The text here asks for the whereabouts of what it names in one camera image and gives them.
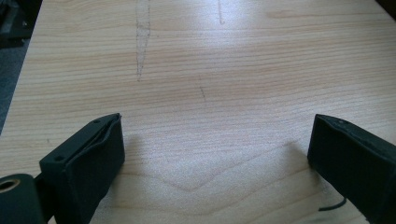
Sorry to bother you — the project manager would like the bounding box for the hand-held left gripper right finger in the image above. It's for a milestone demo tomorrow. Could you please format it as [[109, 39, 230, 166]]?
[[306, 113, 396, 224]]

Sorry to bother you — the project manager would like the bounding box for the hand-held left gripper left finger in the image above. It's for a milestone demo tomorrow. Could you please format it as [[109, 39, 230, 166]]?
[[38, 112, 126, 224]]

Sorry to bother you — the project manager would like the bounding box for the dark metal stand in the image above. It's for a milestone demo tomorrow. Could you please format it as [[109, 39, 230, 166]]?
[[0, 0, 43, 49]]

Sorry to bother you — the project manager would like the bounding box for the black cable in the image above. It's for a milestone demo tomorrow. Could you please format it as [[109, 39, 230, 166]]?
[[318, 197, 347, 213]]

